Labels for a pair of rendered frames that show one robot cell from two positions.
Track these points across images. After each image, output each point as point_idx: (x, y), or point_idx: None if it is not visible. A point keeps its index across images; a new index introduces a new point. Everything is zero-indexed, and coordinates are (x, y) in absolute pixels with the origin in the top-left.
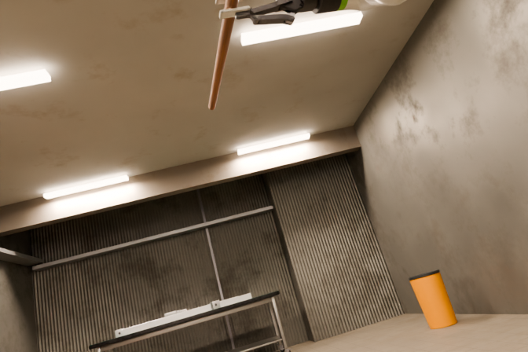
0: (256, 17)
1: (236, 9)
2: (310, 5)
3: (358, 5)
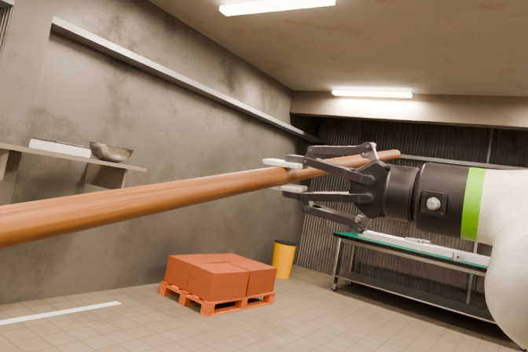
0: (304, 210)
1: (280, 189)
2: (399, 220)
3: None
